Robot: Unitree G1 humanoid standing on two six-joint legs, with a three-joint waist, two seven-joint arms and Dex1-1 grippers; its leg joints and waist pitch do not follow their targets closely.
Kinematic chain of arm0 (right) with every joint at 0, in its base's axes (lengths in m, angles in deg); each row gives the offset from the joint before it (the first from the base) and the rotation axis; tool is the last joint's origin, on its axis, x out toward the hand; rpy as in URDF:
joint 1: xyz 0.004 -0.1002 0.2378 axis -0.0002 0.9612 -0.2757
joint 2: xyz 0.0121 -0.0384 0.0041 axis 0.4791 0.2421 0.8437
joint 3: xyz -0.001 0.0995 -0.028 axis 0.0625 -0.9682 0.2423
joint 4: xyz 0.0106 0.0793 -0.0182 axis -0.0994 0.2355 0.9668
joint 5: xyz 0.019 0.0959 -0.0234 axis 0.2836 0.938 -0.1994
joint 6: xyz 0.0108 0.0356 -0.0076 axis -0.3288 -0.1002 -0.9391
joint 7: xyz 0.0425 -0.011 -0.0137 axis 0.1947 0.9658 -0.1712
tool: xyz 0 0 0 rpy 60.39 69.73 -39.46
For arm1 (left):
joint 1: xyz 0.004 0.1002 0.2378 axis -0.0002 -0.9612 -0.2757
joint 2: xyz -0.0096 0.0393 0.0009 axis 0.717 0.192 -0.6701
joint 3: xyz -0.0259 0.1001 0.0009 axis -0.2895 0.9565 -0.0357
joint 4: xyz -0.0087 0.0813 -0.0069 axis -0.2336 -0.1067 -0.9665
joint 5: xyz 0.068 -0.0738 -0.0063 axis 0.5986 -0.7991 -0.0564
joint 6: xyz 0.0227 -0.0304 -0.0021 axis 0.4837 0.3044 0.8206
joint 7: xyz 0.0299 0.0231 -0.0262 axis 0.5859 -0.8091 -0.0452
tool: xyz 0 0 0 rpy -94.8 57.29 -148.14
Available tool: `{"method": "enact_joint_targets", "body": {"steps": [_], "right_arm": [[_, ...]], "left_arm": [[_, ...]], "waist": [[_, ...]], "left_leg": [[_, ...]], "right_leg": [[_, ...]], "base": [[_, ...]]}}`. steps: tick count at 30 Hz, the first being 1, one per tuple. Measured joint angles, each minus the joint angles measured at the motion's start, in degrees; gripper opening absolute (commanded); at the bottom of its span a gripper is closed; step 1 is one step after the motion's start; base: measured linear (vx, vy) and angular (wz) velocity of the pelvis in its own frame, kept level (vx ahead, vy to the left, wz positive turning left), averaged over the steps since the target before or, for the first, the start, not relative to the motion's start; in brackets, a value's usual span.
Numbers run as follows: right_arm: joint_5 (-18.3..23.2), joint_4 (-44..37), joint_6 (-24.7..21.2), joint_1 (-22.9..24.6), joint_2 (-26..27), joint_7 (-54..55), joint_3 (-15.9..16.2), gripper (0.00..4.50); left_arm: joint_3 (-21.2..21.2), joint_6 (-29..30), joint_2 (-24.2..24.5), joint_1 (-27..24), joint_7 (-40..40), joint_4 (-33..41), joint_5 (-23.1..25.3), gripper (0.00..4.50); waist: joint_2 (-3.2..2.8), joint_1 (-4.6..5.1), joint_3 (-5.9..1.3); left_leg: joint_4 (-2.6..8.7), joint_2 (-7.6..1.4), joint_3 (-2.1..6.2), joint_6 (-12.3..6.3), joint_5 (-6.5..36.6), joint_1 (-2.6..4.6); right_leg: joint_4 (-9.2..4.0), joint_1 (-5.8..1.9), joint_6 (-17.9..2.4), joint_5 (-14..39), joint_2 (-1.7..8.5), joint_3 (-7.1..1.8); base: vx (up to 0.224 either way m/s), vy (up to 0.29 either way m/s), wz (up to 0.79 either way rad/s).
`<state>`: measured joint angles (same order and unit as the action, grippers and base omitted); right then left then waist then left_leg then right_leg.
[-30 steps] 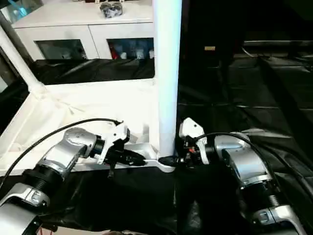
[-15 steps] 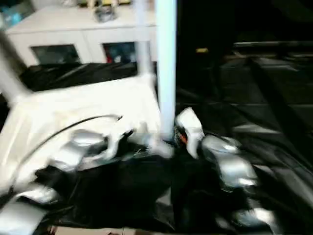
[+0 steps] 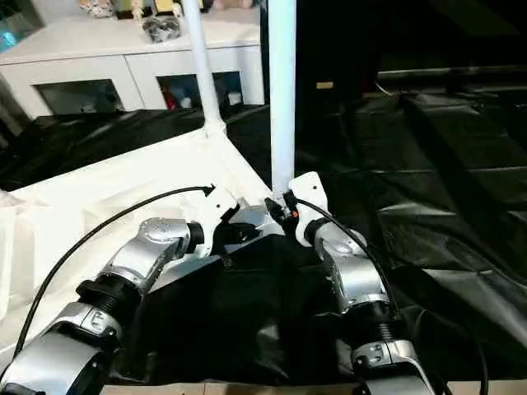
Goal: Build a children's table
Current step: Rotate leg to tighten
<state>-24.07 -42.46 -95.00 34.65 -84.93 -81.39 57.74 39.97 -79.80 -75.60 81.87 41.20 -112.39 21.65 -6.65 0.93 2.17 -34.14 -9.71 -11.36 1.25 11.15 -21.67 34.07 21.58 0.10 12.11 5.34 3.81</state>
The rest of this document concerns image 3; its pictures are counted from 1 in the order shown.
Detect white plastic table top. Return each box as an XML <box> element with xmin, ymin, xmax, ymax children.
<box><xmin>0</xmin><ymin>122</ymin><xmax>290</xmax><ymax>365</ymax></box>

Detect black plastic mat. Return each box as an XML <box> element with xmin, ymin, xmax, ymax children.
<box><xmin>0</xmin><ymin>90</ymin><xmax>527</xmax><ymax>388</ymax></box>

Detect black parts in clear bag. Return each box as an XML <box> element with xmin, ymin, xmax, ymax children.
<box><xmin>141</xmin><ymin>14</ymin><xmax>183</xmax><ymax>44</ymax></box>

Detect black draped furniture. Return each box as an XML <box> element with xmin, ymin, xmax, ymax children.
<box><xmin>294</xmin><ymin>0</ymin><xmax>527</xmax><ymax>102</ymax></box>

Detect white sideboard cabinet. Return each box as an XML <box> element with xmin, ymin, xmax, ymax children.
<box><xmin>0</xmin><ymin>7</ymin><xmax>268</xmax><ymax>121</ymax></box>

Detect blue white plastic package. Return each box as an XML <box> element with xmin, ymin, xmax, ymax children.
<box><xmin>0</xmin><ymin>22</ymin><xmax>18</xmax><ymax>49</ymax></box>

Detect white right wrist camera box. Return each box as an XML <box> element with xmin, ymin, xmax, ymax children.
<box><xmin>285</xmin><ymin>171</ymin><xmax>329</xmax><ymax>248</ymax></box>

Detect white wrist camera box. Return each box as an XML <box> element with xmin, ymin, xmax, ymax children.
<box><xmin>285</xmin><ymin>171</ymin><xmax>329</xmax><ymax>248</ymax></box>
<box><xmin>200</xmin><ymin>188</ymin><xmax>249</xmax><ymax>259</ymax></box>

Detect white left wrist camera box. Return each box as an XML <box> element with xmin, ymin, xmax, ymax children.
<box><xmin>200</xmin><ymin>188</ymin><xmax>249</xmax><ymax>259</ymax></box>

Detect black right camera cable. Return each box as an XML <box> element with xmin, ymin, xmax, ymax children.
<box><xmin>287</xmin><ymin>196</ymin><xmax>490</xmax><ymax>395</ymax></box>

